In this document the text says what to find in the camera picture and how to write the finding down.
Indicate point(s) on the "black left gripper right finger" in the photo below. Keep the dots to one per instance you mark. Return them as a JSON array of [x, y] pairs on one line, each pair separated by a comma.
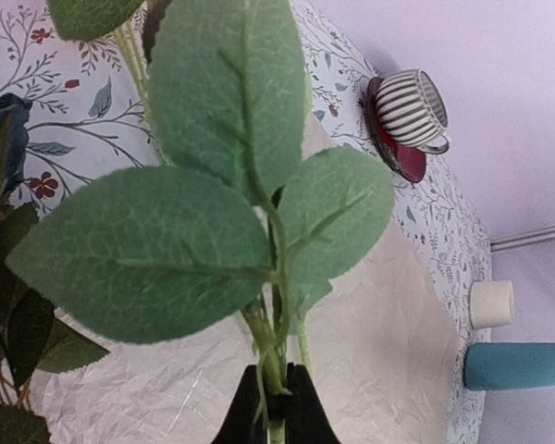
[[305, 418]]

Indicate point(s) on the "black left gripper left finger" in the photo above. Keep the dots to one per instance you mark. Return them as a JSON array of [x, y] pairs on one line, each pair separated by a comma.
[[240, 425]]

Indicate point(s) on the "cream wrapping paper sheet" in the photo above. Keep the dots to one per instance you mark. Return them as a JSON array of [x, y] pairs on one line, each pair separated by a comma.
[[382, 349]]

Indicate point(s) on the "teal vase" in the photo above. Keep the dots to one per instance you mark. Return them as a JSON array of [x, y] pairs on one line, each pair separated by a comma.
[[509, 366]]

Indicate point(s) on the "flower bouquet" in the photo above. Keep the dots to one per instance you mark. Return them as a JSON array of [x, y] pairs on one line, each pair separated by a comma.
[[86, 21]]

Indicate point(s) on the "cream mug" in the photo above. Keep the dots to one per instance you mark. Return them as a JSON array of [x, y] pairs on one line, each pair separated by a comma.
[[491, 304]]

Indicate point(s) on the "dark red saucer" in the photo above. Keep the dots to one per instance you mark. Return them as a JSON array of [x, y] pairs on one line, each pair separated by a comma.
[[407, 162]]

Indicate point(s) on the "striped cup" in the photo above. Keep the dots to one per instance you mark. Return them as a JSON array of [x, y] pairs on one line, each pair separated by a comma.
[[411, 111]]

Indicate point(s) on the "right aluminium frame post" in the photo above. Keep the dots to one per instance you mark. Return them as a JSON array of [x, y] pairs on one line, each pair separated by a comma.
[[523, 240]]

